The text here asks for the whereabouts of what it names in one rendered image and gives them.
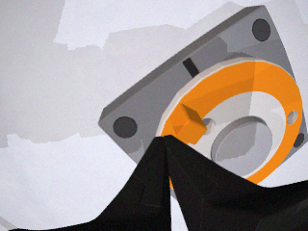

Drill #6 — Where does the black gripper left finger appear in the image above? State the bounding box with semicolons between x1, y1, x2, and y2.
41;136;172;231

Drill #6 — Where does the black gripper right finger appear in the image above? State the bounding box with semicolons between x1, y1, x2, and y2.
163;134;308;231

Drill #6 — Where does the orange round plate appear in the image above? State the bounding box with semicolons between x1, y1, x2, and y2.
155;57;303;185

